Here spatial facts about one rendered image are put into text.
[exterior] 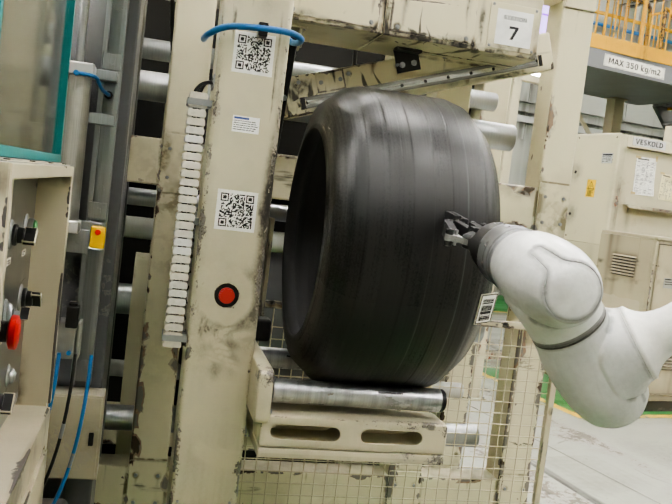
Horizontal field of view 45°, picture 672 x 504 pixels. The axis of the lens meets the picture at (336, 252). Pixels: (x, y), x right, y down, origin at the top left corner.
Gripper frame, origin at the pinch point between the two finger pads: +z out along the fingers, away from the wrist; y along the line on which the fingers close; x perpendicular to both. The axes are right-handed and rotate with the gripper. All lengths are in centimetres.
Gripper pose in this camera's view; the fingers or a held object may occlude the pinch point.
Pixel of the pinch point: (455, 223)
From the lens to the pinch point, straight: 134.4
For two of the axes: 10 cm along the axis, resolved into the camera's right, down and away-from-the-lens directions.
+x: -1.5, 9.7, 2.1
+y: -9.7, -1.0, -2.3
